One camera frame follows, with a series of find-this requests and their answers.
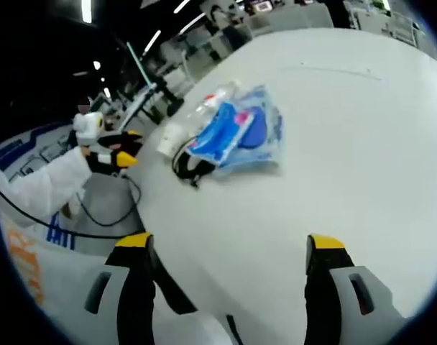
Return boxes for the long black floor cable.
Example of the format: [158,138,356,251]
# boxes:
[0,175,144,240]

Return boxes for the black stand base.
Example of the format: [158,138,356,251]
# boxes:
[165,96,185,118]

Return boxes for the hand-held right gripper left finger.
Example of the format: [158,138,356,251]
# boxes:
[65,232,157,345]

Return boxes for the blue and white packet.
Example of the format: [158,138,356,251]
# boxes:
[185,101,256,167]

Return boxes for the white paper cup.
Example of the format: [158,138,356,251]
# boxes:
[156,121,186,158]

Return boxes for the white round table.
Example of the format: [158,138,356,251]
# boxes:
[126,27,437,345]

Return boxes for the clear plastic bag blue contents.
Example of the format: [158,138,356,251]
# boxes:
[211,84,285,178]

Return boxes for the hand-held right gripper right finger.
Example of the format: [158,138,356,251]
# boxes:
[304,233,414,345]

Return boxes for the clear plastic bottle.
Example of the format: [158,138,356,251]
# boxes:
[186,80,242,127]

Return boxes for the green pole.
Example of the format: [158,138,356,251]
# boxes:
[126,40,152,89]

